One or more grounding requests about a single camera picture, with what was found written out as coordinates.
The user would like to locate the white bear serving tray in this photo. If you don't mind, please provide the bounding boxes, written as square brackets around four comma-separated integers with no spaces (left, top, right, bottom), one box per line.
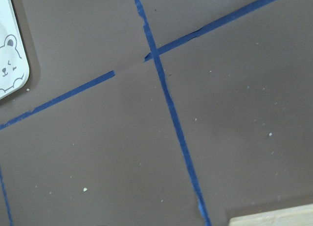
[0,0,30,99]

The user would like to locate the wooden cutting board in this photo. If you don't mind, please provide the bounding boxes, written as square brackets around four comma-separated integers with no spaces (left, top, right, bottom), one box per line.
[228,204,313,226]

